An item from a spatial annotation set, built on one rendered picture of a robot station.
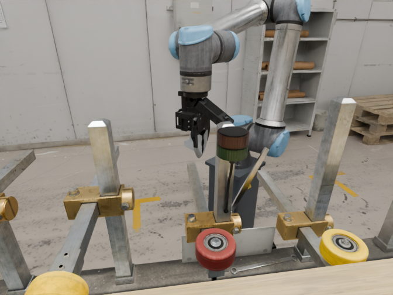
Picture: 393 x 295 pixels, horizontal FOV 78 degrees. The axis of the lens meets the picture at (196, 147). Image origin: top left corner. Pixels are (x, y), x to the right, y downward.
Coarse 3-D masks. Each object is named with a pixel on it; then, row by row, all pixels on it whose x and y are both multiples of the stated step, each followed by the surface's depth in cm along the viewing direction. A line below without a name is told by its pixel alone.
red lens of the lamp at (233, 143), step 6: (222, 138) 44; (228, 138) 43; (234, 138) 43; (240, 138) 43; (246, 138) 44; (222, 144) 44; (228, 144) 44; (234, 144) 43; (240, 144) 44; (246, 144) 44
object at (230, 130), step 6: (228, 126) 48; (234, 126) 48; (222, 132) 45; (228, 132) 45; (234, 132) 45; (240, 132) 45; (246, 132) 45; (222, 162) 51; (234, 162) 47; (228, 180) 52; (228, 186) 53; (228, 192) 54; (228, 198) 55
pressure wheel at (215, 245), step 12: (216, 228) 51; (204, 240) 48; (216, 240) 48; (228, 240) 48; (204, 252) 45; (216, 252) 45; (228, 252) 45; (204, 264) 46; (216, 264) 45; (228, 264) 46
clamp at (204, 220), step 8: (200, 216) 60; (208, 216) 60; (232, 216) 60; (192, 224) 57; (200, 224) 57; (208, 224) 57; (216, 224) 57; (224, 224) 58; (232, 224) 58; (240, 224) 59; (192, 232) 57; (200, 232) 58; (232, 232) 59; (192, 240) 58
